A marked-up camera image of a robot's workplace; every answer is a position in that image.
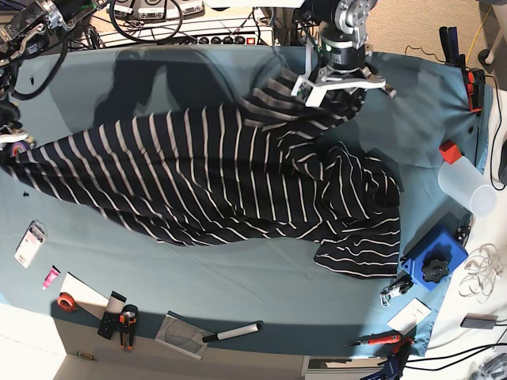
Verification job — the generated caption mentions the orange tape roll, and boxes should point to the orange tape roll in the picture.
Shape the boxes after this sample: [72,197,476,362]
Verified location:
[56,292,78,313]

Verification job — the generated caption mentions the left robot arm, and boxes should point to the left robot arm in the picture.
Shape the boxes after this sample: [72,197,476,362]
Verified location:
[291,0,397,108]

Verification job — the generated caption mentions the black perforated plate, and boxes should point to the black perforated plate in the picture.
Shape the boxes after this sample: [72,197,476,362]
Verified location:
[97,291,126,340]

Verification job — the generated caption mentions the teal table cloth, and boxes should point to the teal table cloth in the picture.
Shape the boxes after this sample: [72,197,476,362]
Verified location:
[1,46,488,355]

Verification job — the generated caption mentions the navy white striped t-shirt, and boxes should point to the navy white striped t-shirt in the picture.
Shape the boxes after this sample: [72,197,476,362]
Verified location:
[2,72,400,279]

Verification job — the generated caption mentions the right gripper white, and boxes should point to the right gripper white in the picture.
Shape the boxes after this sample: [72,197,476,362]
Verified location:
[0,101,36,151]

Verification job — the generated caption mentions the white paper sheet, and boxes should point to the white paper sheet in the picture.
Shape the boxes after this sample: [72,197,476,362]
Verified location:
[60,272,109,309]

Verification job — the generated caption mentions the orange black pliers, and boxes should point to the orange black pliers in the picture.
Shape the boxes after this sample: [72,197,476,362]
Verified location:
[119,304,138,352]

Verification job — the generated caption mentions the silver carabiner pulley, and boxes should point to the silver carabiner pulley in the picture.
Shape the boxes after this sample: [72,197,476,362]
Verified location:
[379,275,414,307]

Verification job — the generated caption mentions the white small booklet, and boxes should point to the white small booklet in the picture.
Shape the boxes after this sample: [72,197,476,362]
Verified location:
[387,298,431,335]

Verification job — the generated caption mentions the grey flat device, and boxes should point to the grey flat device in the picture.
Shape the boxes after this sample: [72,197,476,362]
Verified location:
[460,314,497,329]

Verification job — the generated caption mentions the purple tape roll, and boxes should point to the purple tape roll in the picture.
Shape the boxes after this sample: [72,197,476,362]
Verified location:
[10,141,30,157]

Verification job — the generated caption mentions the white packaged card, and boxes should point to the white packaged card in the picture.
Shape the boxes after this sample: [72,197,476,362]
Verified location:
[14,220,48,268]

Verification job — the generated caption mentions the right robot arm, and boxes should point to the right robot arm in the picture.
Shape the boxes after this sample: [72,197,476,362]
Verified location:
[1,1,107,150]

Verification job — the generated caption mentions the red black clamp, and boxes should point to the red black clamp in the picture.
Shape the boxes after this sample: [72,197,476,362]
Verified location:
[462,68,486,112]

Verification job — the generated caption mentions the black power strip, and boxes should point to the black power strip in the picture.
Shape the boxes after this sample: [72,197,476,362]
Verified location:
[168,34,269,46]

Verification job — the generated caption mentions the white cable ties bundle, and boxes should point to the white cable ties bundle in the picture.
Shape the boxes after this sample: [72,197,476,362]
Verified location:
[458,243,506,304]

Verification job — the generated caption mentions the red black screwdriver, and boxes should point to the red black screwdriver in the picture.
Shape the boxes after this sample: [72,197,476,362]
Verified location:
[349,334,402,346]

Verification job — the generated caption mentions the pink tube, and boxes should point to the pink tube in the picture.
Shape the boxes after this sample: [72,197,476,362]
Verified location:
[42,266,60,291]

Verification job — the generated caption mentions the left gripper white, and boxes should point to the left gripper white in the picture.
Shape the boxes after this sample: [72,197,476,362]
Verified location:
[291,43,397,107]

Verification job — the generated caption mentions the blue box with knob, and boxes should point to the blue box with knob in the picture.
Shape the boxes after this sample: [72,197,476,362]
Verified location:
[401,225,468,291]

